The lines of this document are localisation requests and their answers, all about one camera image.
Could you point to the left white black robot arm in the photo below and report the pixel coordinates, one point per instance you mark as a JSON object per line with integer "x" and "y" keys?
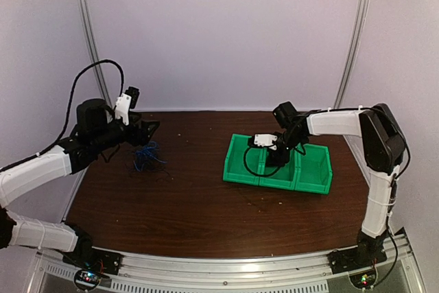
{"x": 98, "y": 129}

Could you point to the round circuit board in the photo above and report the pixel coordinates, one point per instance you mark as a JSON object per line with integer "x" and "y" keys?
{"x": 86, "y": 280}
{"x": 363, "y": 280}

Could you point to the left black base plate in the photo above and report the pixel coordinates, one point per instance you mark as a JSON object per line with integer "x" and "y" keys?
{"x": 100, "y": 261}

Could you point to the right green plastic bin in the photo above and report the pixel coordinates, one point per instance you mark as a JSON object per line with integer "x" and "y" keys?
{"x": 315, "y": 172}

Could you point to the aluminium frame post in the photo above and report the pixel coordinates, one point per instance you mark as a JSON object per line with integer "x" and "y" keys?
{"x": 91, "y": 47}
{"x": 358, "y": 27}

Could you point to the left green plastic bin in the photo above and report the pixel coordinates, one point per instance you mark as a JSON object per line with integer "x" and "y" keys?
{"x": 234, "y": 169}

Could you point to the right aluminium frame post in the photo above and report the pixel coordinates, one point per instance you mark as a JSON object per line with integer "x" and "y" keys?
{"x": 358, "y": 27}

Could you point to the middle green plastic bin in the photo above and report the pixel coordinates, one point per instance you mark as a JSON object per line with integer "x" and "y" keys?
{"x": 286, "y": 177}

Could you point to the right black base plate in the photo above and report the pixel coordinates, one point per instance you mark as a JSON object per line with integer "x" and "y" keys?
{"x": 351, "y": 259}

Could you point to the right round circuit board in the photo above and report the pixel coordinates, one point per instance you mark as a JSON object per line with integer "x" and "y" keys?
{"x": 363, "y": 280}

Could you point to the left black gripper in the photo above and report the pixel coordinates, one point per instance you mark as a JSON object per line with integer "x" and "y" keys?
{"x": 143, "y": 138}

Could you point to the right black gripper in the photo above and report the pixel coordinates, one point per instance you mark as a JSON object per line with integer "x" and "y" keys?
{"x": 279, "y": 159}

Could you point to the green plastic bin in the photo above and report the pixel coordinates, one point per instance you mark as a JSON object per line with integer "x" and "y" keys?
{"x": 315, "y": 172}
{"x": 234, "y": 169}
{"x": 286, "y": 177}

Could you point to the aluminium front rail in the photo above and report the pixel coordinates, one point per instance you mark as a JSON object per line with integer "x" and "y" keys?
{"x": 309, "y": 272}

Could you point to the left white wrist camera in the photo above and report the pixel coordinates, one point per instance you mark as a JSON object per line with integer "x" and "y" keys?
{"x": 124, "y": 103}

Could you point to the left aluminium frame post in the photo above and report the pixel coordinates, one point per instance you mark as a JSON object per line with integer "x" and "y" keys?
{"x": 91, "y": 47}

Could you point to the left round circuit board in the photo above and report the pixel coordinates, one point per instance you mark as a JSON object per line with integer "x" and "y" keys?
{"x": 86, "y": 280}

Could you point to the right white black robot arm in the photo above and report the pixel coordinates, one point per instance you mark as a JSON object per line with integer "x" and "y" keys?
{"x": 384, "y": 146}

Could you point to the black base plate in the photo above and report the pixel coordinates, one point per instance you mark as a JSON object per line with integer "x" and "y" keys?
{"x": 351, "y": 259}
{"x": 100, "y": 261}

